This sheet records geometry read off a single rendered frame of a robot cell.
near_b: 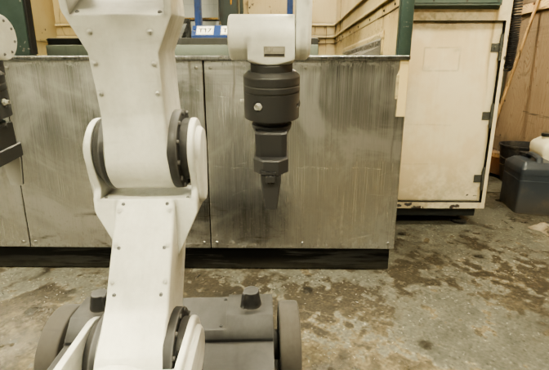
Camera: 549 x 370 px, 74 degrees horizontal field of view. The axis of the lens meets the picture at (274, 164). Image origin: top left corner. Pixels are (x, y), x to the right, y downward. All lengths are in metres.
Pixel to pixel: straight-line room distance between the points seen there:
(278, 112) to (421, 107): 1.37
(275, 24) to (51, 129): 1.12
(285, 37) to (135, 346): 0.52
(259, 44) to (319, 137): 0.80
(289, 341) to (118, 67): 0.65
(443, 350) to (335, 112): 0.78
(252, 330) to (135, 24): 0.66
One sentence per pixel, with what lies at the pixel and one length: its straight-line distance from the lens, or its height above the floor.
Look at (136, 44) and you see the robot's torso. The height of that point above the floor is 0.78.
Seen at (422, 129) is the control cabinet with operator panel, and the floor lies 0.49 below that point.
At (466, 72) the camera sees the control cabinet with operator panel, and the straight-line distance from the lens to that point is 1.94.
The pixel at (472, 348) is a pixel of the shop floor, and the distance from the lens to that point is 1.27.
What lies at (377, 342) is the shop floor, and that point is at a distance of 1.20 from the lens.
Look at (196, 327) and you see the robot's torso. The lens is 0.70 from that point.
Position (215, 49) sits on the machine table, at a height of 0.85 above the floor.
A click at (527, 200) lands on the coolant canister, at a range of 2.43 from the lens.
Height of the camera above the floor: 0.74
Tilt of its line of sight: 14 degrees down
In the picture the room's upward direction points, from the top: straight up
